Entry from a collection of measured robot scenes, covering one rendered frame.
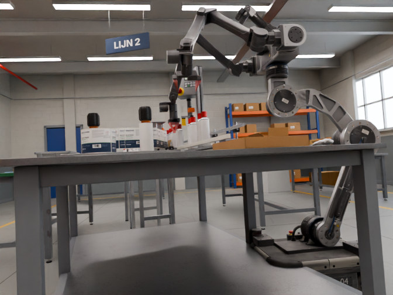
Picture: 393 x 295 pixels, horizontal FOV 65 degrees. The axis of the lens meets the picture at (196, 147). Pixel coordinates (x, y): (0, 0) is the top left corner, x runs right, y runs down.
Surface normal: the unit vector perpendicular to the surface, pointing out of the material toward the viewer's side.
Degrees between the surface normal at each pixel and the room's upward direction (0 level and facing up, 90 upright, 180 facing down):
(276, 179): 90
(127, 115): 90
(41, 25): 90
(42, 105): 90
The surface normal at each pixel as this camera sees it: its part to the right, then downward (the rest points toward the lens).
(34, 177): 0.32, -0.07
